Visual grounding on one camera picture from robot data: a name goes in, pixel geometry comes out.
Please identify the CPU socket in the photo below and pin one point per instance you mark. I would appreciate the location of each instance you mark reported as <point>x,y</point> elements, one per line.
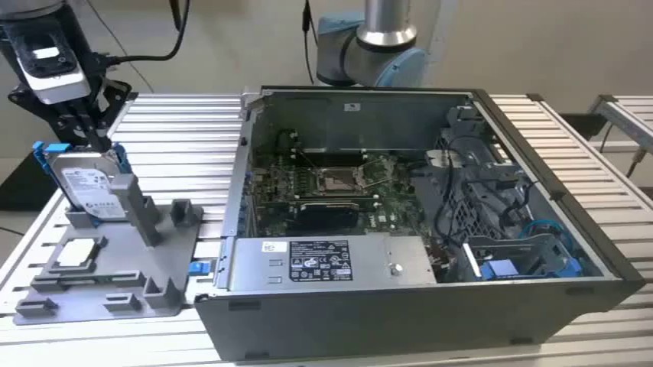
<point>340,179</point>

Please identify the blue case latch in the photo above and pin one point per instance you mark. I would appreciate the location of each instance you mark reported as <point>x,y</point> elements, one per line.
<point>197,268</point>

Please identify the RAM slot with white clips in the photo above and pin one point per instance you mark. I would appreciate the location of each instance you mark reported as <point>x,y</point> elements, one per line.
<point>328,151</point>
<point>328,156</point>

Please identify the black graphics card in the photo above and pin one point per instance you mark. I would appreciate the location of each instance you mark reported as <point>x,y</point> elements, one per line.
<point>326,218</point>

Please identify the grey disk bay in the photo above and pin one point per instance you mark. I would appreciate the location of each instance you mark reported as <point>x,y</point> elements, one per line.
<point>541,252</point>

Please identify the hard disk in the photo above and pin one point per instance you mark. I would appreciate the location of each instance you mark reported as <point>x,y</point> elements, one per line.
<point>87,183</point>

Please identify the black plastic drive cage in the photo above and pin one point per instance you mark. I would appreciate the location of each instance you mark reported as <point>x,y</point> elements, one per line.
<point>474,191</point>

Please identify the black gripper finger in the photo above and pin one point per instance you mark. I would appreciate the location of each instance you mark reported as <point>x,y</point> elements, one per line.
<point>59,118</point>
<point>119,93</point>

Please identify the grey parts rack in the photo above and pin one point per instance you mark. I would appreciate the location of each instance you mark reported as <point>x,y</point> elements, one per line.
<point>127,264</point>

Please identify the silver power supply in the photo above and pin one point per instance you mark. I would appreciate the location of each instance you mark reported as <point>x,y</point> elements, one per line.
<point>255,267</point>

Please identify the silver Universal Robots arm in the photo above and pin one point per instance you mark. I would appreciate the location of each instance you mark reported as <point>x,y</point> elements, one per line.
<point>382,23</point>

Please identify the black RAM stick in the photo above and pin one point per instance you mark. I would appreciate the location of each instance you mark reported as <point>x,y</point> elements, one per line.
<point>331,198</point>

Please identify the silver CPU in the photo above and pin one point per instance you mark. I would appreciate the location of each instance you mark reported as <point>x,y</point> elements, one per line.
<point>79,252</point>

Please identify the green motherboard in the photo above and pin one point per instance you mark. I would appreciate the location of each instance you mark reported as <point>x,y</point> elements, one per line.
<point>392,214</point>

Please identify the aluminium frame side table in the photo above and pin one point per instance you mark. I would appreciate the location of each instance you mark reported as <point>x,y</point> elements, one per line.
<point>627,111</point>

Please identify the black open PC case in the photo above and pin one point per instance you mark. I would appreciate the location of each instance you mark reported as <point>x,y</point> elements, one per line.
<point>356,329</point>

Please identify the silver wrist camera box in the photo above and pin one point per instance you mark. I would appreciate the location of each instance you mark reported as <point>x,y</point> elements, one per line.
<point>53,82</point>

